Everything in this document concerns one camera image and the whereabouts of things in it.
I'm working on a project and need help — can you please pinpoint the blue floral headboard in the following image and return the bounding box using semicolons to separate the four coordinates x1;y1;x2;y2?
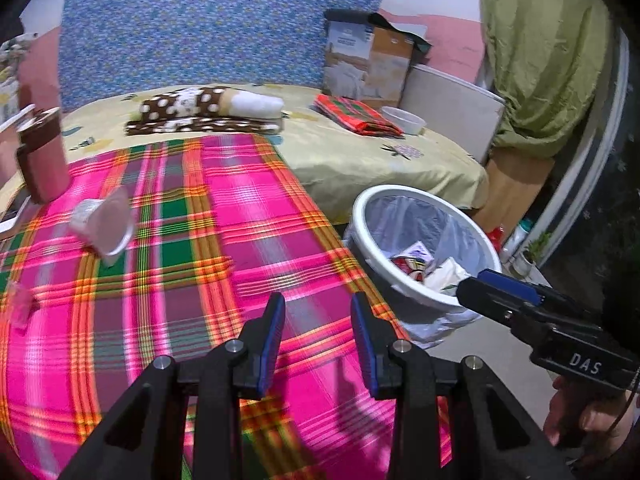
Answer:
59;0;383;113

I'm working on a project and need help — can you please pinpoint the white floral cloth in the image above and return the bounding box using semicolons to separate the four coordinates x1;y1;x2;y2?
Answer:
0;32;38;121

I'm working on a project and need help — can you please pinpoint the white bottle with teal cap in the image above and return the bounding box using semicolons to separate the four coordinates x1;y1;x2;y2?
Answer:
507;217;533;263

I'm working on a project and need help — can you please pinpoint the green curtain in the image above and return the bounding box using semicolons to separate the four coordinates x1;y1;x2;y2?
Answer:
477;0;613;148

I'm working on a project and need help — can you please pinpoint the folded red plaid cloth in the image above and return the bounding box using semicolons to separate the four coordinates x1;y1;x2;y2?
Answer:
314;94;405;137

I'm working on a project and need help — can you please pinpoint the open cardboard box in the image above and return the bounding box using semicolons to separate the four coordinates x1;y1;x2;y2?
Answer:
322;9;433;102

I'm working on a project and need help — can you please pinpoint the white plastic trash bin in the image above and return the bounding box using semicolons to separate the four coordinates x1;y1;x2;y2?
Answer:
342;184;503;351

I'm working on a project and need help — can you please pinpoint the small clear plastic wrapper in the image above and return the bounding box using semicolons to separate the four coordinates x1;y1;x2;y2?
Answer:
7;282;41;331

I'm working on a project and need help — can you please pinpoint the person's right hand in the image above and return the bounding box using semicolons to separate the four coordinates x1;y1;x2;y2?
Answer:
542;377;633;448

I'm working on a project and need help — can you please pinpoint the brown polka dot blanket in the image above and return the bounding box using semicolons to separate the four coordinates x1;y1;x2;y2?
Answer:
125;86;285;137

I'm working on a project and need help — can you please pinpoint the pink plaid blanket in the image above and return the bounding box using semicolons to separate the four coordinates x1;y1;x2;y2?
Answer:
0;132;453;480

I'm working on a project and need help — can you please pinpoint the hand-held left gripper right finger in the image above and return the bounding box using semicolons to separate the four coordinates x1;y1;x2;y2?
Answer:
350;291;576;480

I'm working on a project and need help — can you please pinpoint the small potted plant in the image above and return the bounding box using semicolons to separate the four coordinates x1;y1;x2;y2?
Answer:
514;232;551;278

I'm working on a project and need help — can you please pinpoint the clear plastic cup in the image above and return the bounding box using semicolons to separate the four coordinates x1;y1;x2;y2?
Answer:
69;186;135;267

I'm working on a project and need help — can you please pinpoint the yellow printed bedsheet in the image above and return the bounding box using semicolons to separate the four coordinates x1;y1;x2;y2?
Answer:
0;82;490;226

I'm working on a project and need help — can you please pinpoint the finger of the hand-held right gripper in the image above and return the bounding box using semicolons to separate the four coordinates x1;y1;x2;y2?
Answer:
456;277;516;321
477;269;546;307

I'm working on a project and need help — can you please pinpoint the clear plastic bin liner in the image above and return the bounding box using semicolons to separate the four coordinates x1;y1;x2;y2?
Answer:
342;192;493;351

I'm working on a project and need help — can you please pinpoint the white bowl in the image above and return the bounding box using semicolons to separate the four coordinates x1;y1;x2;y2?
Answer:
381;106;426;136

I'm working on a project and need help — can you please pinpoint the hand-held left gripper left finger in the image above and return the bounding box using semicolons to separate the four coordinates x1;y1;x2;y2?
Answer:
57;291;287;480

